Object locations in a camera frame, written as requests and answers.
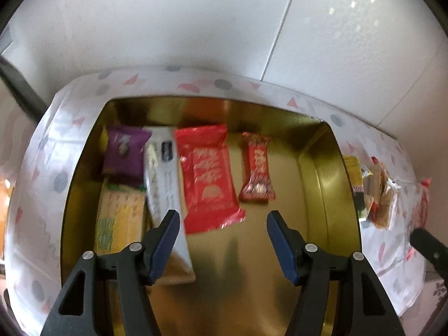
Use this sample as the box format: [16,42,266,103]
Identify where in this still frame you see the small red white candy packet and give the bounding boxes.
[412,178,432,228]

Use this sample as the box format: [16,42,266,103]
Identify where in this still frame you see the clear brown pastry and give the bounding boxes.
[363,157,401,230]

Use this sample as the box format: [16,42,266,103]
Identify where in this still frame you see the green Weidan cracker packet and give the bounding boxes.
[94,181,146,255]

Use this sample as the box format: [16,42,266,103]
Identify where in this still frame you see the yellow green snack bag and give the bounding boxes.
[343,155,374,221]

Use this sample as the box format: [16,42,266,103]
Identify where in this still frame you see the red chocolate bar packet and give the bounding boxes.
[239,132,276,202]

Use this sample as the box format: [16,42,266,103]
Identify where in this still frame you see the white milk powder stick pack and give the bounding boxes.
[144,127,196,285]

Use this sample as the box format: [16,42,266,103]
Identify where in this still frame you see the large red snack packet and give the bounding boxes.
[175,124,245,234]

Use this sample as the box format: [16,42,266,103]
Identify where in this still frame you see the patterned white tablecloth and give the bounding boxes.
[5,65,425,335]

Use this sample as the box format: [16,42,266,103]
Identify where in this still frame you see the gold metal tin box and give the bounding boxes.
[61,95,361,335]

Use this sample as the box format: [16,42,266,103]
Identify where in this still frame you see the purple snack packet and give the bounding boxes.
[102,125,152,181]

